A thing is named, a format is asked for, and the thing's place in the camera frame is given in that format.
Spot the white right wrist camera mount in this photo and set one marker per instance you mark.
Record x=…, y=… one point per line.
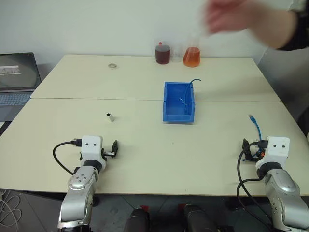
x=277, y=149

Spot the person's dark sleeve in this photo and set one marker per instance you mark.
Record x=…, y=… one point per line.
x=300, y=36

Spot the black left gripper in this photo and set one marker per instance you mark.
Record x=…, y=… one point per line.
x=108, y=153

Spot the empty clear glass beaker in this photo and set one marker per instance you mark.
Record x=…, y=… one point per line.
x=176, y=56

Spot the flask with orange liquid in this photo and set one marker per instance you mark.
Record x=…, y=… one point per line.
x=192, y=56

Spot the beaker with dark red liquid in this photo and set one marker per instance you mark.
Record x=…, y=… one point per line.
x=163, y=55

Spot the grey laptop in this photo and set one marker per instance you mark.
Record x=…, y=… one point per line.
x=17, y=77

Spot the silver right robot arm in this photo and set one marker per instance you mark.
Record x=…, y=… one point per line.
x=282, y=193

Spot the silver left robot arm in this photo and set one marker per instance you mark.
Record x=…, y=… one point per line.
x=79, y=183

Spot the dark rounded shape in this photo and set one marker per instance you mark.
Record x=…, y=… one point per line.
x=136, y=221
x=198, y=218

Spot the person's bare forearm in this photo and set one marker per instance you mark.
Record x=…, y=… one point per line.
x=272, y=21

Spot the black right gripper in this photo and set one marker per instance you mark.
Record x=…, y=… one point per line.
x=258, y=153

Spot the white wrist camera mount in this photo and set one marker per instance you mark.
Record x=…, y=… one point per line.
x=277, y=149
x=91, y=149

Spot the person's bare hand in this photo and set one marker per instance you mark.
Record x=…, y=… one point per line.
x=227, y=14

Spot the blue plastic bin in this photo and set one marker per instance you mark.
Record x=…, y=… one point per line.
x=178, y=104

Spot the small white black adapter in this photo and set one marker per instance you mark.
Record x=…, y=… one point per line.
x=110, y=118

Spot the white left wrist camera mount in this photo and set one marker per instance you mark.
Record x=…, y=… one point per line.
x=91, y=149

